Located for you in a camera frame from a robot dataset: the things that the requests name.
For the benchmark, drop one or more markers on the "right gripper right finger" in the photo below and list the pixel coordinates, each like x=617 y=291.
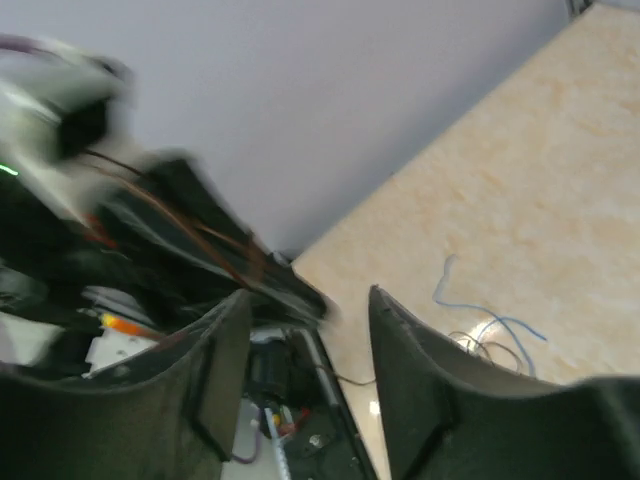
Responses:
x=448 y=414

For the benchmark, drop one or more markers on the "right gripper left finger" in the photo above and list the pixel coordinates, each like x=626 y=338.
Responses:
x=168 y=412

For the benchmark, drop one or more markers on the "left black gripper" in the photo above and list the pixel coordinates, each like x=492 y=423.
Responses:
x=168 y=240

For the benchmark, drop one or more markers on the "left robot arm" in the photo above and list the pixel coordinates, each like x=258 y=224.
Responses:
x=61 y=110

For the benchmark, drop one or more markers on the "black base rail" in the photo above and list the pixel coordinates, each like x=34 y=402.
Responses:
x=302 y=409

